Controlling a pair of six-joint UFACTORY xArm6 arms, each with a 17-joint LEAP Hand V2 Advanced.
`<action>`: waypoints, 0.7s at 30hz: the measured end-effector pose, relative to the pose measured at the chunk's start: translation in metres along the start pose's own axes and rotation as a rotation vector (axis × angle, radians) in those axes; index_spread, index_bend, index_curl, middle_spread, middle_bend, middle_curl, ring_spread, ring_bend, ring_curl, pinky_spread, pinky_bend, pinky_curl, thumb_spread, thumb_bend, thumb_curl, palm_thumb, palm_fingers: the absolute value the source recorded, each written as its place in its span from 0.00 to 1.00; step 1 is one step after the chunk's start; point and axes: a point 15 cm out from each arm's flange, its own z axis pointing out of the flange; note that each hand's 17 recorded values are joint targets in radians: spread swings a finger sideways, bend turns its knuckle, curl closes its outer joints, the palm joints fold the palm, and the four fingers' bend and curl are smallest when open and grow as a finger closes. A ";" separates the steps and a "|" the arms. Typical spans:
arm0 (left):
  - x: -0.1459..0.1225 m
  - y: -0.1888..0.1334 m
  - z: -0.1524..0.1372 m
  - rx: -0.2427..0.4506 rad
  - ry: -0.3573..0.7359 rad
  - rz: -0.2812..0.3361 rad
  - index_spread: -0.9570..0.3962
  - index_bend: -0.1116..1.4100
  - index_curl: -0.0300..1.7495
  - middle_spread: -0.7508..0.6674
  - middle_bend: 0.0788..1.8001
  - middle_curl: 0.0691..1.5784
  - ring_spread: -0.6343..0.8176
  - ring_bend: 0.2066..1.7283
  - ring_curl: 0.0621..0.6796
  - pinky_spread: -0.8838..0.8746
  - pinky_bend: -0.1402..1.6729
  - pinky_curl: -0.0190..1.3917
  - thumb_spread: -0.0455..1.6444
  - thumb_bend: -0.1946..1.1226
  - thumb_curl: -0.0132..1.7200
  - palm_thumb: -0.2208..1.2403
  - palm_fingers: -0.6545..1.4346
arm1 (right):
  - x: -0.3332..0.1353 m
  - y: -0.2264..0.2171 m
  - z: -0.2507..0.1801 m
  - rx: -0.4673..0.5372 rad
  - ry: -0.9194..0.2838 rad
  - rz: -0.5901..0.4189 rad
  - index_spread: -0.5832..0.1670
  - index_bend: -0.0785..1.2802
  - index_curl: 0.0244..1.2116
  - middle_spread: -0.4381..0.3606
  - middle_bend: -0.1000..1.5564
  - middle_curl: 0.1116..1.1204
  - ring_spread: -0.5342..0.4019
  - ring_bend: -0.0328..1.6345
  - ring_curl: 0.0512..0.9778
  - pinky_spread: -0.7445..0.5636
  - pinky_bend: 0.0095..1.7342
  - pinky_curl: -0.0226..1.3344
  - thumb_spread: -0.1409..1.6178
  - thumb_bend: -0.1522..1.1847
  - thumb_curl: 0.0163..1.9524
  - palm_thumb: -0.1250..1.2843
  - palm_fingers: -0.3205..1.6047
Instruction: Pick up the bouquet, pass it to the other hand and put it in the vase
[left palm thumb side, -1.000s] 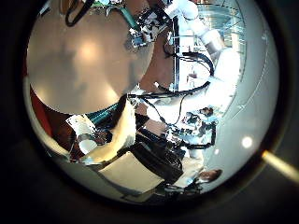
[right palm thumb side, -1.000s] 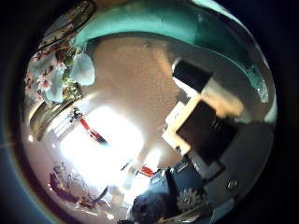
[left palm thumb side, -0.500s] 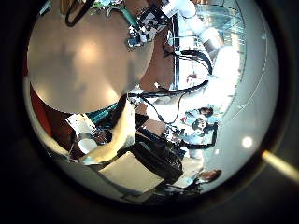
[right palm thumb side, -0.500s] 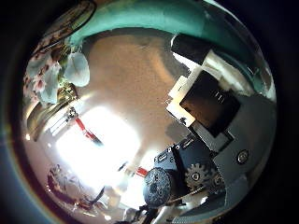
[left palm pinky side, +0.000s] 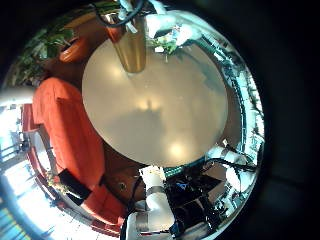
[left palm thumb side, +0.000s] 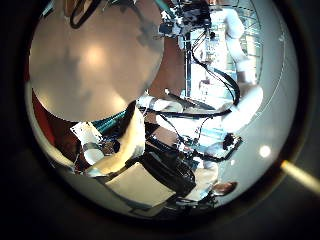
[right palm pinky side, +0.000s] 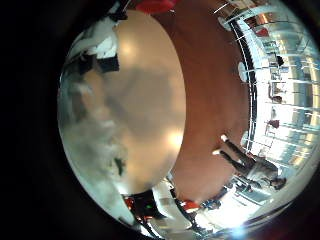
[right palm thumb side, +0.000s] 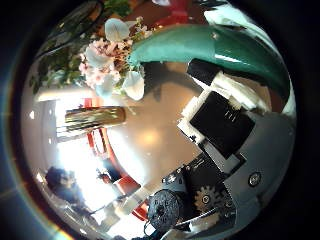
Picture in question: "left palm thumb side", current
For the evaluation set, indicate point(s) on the black vertical pole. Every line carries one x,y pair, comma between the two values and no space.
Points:
188,66

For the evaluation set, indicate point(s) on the teal striped strip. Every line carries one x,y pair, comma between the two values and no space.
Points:
111,121

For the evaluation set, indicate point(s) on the black bag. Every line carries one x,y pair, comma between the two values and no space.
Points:
170,171

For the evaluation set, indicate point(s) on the seated person brown hair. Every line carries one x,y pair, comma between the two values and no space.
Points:
213,180

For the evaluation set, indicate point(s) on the orange sofa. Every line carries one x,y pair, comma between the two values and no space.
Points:
41,120

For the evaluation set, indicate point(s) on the black equipment frame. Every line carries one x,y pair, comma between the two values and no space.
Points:
166,140

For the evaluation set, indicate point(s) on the black camera device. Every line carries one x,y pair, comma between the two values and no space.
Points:
230,143

